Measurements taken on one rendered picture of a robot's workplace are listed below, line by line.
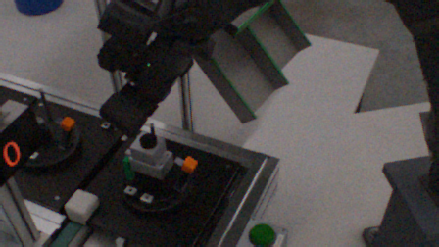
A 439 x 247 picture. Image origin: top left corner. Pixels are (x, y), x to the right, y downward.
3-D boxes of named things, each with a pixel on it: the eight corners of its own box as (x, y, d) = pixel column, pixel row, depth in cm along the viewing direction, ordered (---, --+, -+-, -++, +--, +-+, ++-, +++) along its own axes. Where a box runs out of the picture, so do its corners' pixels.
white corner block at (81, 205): (102, 209, 94) (98, 195, 91) (88, 227, 91) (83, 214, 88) (81, 201, 95) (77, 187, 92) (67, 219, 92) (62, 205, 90)
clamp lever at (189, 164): (187, 183, 91) (198, 161, 85) (182, 191, 89) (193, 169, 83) (170, 173, 91) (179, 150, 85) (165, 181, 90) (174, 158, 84)
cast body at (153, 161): (174, 164, 90) (170, 135, 85) (162, 180, 88) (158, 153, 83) (134, 150, 93) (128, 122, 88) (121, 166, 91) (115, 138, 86)
